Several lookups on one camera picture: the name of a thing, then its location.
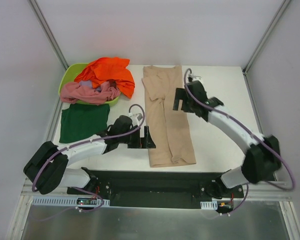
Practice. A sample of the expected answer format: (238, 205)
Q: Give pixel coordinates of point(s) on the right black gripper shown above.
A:
(184, 100)

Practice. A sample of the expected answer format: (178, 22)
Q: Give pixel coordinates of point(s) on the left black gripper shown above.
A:
(139, 139)

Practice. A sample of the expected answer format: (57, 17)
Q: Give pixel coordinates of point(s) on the beige t-shirt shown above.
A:
(169, 129)

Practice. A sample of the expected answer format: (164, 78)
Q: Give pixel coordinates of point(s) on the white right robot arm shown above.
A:
(260, 152)

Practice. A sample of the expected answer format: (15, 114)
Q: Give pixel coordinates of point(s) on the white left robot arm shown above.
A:
(49, 168)

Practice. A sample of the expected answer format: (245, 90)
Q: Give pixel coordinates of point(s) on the folded dark green t-shirt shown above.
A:
(79, 122)

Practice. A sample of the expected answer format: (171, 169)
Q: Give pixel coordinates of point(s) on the orange t-shirt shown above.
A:
(109, 69)

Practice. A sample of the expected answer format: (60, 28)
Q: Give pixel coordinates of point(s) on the lavender t-shirt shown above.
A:
(90, 85)

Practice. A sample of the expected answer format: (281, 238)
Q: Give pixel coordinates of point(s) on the pink red t-shirt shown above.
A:
(72, 92)

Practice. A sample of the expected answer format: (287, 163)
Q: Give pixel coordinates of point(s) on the lime green plastic basket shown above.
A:
(69, 76)

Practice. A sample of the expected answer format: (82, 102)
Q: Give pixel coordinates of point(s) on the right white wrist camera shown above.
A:
(191, 77)

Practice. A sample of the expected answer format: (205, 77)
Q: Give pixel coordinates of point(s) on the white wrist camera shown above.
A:
(137, 119)
(191, 77)

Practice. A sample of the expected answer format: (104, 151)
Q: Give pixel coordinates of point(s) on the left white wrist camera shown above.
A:
(137, 119)

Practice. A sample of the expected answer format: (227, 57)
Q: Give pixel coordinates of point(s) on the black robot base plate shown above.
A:
(150, 189)

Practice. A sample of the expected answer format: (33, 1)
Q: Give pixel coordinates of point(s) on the right aluminium table rail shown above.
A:
(253, 103)

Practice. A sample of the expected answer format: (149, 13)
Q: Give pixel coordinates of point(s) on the right aluminium frame post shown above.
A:
(266, 35)

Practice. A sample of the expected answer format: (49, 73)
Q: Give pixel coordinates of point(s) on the aluminium frame post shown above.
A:
(266, 35)
(48, 32)

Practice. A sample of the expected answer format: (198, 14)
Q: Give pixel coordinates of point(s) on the left white cable duct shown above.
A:
(61, 201)

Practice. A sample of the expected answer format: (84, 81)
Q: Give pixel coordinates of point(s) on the white cable duct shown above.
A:
(209, 205)
(61, 201)

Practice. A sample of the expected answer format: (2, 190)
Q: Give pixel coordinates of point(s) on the right white cable duct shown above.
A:
(209, 205)

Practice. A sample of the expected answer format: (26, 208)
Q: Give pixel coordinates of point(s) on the front aluminium cross rail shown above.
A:
(267, 192)

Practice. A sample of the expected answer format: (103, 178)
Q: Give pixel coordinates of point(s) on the left aluminium frame post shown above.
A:
(48, 32)

